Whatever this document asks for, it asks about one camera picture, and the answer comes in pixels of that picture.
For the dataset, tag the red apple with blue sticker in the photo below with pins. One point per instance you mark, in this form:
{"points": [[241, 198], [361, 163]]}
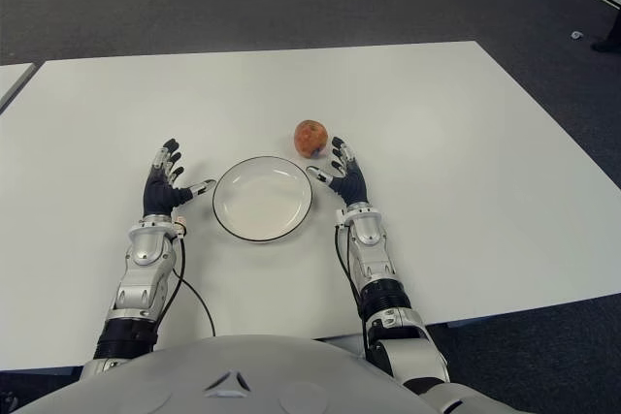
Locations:
{"points": [[310, 137]]}

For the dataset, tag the black shoe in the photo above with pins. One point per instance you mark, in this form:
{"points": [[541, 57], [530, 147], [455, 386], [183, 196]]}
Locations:
{"points": [[609, 45]]}

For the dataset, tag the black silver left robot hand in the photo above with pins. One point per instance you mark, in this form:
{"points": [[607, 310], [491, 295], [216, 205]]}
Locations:
{"points": [[157, 198]]}

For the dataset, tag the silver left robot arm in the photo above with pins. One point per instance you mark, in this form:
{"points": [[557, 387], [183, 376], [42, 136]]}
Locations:
{"points": [[143, 264]]}

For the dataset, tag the white neighbouring table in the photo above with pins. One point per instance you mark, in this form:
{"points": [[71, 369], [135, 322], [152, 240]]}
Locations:
{"points": [[12, 82]]}

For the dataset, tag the white plate with black rim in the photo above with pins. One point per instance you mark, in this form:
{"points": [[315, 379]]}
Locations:
{"points": [[262, 200]]}

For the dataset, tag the grey robot torso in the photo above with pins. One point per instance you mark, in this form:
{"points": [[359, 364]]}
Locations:
{"points": [[218, 375]]}

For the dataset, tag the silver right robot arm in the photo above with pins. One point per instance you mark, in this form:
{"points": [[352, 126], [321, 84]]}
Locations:
{"points": [[378, 259]]}

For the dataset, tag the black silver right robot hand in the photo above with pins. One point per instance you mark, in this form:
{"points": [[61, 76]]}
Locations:
{"points": [[353, 186]]}

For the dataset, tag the small white floor scrap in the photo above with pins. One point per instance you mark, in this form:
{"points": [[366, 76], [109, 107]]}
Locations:
{"points": [[578, 35]]}

